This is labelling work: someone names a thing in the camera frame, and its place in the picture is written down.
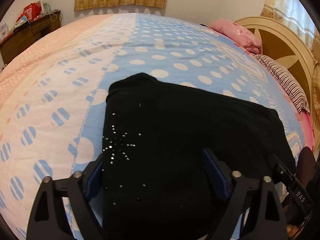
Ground striped pillow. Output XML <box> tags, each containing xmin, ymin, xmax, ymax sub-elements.
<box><xmin>252</xmin><ymin>53</ymin><xmax>310</xmax><ymax>113</ymax></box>

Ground black pants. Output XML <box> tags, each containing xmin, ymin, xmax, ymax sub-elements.
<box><xmin>103</xmin><ymin>73</ymin><xmax>296</xmax><ymax>239</ymax></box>

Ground patterned bed sheet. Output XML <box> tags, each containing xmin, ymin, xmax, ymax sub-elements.
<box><xmin>1</xmin><ymin>14</ymin><xmax>314</xmax><ymax>239</ymax></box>

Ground white greeting card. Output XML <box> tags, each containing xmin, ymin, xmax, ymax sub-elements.
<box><xmin>0</xmin><ymin>23</ymin><xmax>8</xmax><ymax>40</ymax></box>

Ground red gift box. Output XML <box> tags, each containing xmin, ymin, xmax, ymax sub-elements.
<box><xmin>16</xmin><ymin>1</ymin><xmax>42</xmax><ymax>22</ymax></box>

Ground brown wooden desk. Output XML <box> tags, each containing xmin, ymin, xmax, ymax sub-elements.
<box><xmin>1</xmin><ymin>10</ymin><xmax>62</xmax><ymax>65</ymax></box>

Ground side window curtain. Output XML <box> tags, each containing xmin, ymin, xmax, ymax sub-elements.
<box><xmin>260</xmin><ymin>0</ymin><xmax>319</xmax><ymax>58</ymax></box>

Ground cream wooden headboard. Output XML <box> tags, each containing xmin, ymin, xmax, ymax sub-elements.
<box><xmin>236</xmin><ymin>16</ymin><xmax>319</xmax><ymax>152</ymax></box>

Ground pink floral pillow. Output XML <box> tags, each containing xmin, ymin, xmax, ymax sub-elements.
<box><xmin>209</xmin><ymin>19</ymin><xmax>263</xmax><ymax>54</ymax></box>

